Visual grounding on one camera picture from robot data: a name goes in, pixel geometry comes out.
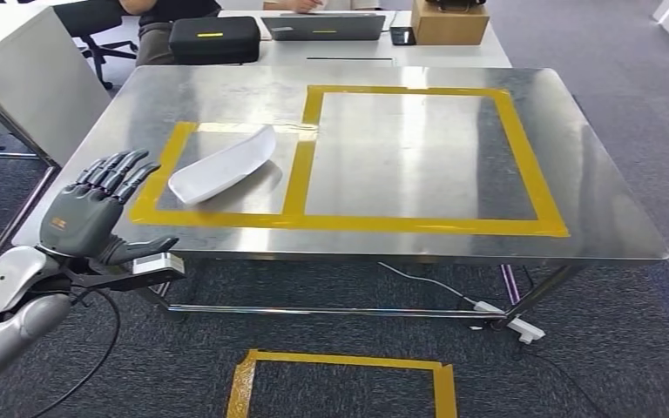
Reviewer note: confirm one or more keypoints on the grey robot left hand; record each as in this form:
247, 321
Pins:
80, 219

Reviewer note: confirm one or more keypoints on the white office desk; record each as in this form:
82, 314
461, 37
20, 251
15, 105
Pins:
334, 52

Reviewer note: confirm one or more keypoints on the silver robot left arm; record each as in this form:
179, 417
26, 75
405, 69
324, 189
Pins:
11, 334

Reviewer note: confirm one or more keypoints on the person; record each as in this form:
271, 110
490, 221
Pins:
303, 4
155, 34

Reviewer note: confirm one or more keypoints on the white power strip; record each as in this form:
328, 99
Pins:
519, 330

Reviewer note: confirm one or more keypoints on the black headset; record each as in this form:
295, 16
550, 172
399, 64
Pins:
456, 4

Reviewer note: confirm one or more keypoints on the black office chair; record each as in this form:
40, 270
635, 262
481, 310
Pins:
98, 29

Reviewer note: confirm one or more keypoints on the grey side desk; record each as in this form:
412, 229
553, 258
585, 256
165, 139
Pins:
40, 86

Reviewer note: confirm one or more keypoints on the white curved plastic part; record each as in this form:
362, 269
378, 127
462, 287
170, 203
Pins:
219, 170

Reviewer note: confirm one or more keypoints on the black smartphone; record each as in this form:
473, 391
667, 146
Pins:
402, 36

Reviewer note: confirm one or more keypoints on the cardboard box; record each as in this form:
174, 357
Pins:
450, 27

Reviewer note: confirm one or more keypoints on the stainless steel workbench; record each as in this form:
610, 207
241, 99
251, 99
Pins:
415, 161

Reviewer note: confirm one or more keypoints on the black zip case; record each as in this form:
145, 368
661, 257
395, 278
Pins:
213, 43

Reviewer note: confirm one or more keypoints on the grey laptop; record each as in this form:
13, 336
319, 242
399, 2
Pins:
326, 27

